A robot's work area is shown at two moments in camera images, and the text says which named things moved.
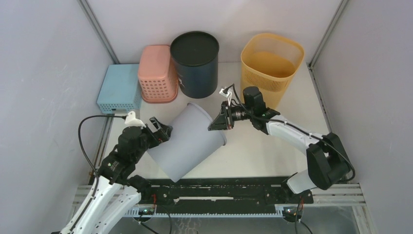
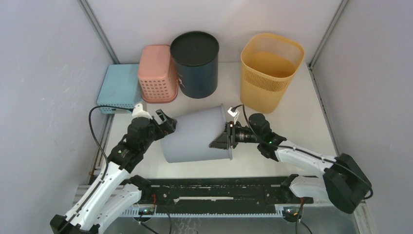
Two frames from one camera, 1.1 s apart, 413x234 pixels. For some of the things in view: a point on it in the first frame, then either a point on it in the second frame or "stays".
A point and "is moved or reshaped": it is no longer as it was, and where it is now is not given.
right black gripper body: x=235 y=113 → x=237 y=135
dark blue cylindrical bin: x=196 y=54 stays
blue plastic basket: x=121 y=92 stays
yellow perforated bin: x=270 y=62 stays
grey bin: x=190 y=143 is moved or reshaped
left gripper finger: x=155 y=126 → x=171 y=123
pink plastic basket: x=157 y=75 stays
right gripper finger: x=220 y=122 → x=221 y=142
